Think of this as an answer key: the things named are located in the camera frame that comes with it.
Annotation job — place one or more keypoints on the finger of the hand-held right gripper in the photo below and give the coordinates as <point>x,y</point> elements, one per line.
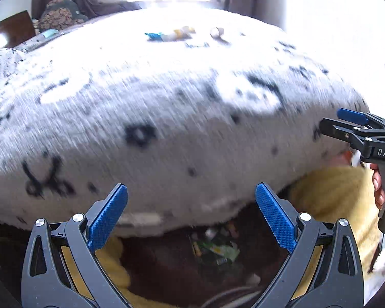
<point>343,130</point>
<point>351,115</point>

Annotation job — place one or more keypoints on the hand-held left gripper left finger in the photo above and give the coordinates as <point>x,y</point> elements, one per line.
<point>107,218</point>

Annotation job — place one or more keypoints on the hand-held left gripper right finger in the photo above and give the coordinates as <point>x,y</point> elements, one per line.
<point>276,218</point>

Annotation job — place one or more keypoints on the person's right hand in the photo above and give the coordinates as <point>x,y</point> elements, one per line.
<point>378,186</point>

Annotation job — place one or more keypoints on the yellow fleece clothing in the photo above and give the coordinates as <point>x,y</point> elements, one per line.
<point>330,195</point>

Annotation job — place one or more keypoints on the grey printed blanket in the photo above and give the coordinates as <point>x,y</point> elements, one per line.
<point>166,118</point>

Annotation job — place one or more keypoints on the small beige roll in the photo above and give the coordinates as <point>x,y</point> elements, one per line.
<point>217,32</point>

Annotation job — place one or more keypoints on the grey printed pillow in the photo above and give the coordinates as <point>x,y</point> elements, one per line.
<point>3,67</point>

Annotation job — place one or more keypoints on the blue wrapper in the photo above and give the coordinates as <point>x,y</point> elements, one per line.
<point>154,35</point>

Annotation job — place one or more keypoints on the yellow and white tube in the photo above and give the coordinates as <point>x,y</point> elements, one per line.
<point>179,33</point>

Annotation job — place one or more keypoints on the small teal packet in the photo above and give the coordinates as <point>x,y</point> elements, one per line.
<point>49,33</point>

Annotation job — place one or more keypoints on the brown floral cushion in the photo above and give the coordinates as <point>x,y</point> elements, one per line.
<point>62,14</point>

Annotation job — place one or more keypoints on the dark wooden headboard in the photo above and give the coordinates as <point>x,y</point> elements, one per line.
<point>9,32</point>

